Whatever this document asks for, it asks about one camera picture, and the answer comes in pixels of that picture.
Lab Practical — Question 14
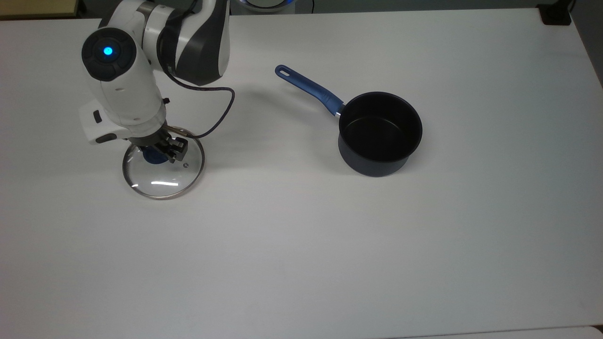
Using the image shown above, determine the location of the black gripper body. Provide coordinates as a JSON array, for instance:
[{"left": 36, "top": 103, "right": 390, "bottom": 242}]
[{"left": 128, "top": 123, "right": 171, "bottom": 150}]

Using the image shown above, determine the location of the glass lid with blue knob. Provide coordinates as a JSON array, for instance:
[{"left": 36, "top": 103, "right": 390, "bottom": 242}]
[{"left": 122, "top": 125, "right": 206, "bottom": 201}]

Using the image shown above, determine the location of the dark blue saucepan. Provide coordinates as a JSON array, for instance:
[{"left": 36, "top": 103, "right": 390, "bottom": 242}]
[{"left": 275, "top": 65, "right": 424, "bottom": 178}]

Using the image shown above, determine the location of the light wooden board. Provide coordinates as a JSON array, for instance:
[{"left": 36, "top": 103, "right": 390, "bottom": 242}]
[{"left": 0, "top": 0, "right": 80, "bottom": 19}]

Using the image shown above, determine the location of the black table clamp block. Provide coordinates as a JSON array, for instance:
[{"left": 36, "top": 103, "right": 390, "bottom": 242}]
[{"left": 537, "top": 2, "right": 573, "bottom": 26}]

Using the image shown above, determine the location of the dark braided gripper cable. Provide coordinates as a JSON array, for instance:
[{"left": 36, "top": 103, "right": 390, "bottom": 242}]
[{"left": 160, "top": 65, "right": 236, "bottom": 140}]

